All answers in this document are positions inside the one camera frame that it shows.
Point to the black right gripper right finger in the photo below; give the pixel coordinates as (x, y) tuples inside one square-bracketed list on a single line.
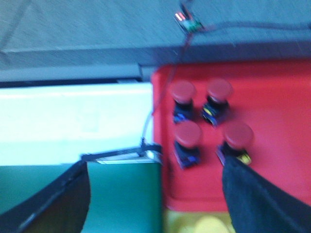
[(257, 206)]

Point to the grey stone slab right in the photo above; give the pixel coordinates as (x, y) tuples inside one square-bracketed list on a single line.
[(45, 33)]

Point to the green circuit board with LED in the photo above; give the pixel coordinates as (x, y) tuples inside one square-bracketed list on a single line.
[(186, 21)]

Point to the green conveyor belt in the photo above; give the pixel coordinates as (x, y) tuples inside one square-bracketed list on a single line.
[(125, 198)]

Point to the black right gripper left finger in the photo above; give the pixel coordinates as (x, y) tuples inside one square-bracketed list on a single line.
[(60, 207)]

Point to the red emergency stop button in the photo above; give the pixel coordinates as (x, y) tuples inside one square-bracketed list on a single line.
[(182, 93), (216, 109)]

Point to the red push button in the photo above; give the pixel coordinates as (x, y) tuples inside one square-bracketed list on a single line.
[(187, 136), (237, 137)]

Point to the aluminium conveyor frame rail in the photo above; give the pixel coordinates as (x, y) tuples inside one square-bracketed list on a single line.
[(145, 157)]

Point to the red plastic tray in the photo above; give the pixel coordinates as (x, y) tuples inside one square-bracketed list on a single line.
[(270, 117)]

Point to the yellow plastic tray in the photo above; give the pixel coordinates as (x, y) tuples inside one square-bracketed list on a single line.
[(184, 222)]

